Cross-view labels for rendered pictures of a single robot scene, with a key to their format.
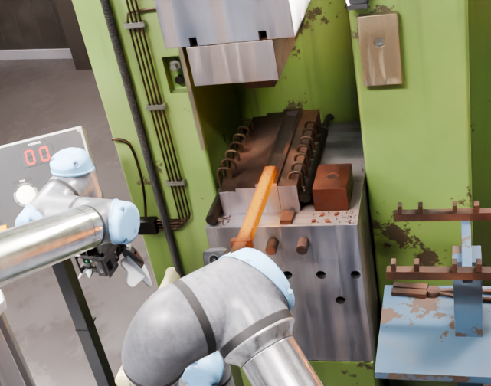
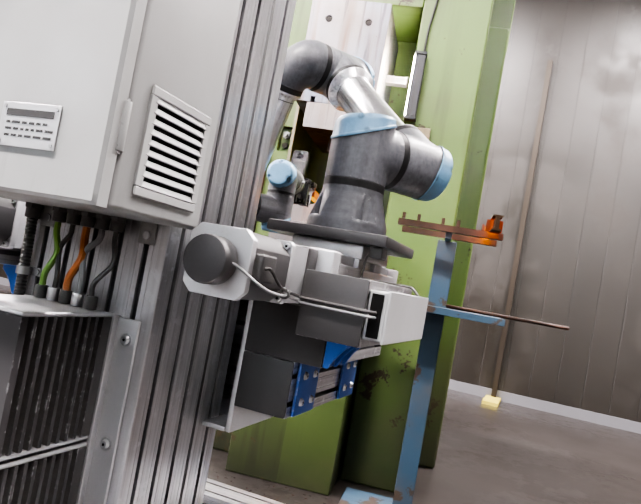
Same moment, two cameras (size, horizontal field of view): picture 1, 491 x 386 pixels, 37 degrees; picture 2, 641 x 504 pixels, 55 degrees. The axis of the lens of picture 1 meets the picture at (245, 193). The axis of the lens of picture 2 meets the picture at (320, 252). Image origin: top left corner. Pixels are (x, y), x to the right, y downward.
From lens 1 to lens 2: 1.36 m
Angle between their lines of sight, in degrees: 34
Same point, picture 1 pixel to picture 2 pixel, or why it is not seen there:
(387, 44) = not seen: hidden behind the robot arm
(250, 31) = not seen: hidden behind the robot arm
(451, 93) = (450, 189)
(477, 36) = (462, 216)
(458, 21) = (463, 144)
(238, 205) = (297, 215)
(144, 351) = (291, 52)
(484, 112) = (457, 270)
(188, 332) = (321, 49)
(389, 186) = not seen: hidden behind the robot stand
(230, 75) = (326, 124)
